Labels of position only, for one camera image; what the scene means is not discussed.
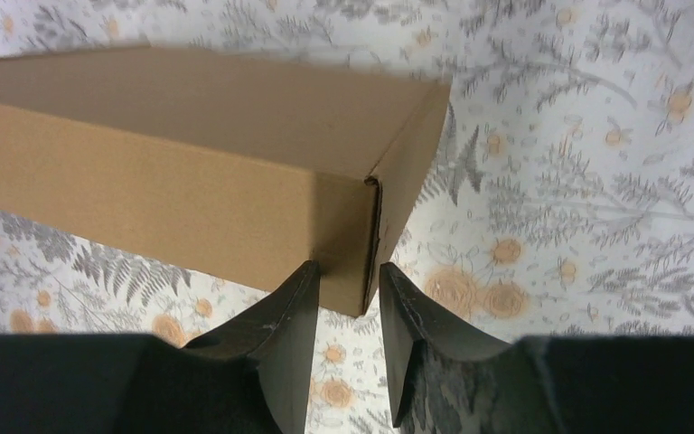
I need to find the brown cardboard box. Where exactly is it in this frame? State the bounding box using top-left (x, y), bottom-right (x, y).
top-left (0, 47), bottom-right (450, 316)

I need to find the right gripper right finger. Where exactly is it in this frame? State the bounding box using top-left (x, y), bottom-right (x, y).
top-left (379, 262), bottom-right (694, 433)

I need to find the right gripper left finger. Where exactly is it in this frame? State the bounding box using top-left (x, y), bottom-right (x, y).
top-left (0, 260), bottom-right (320, 433)

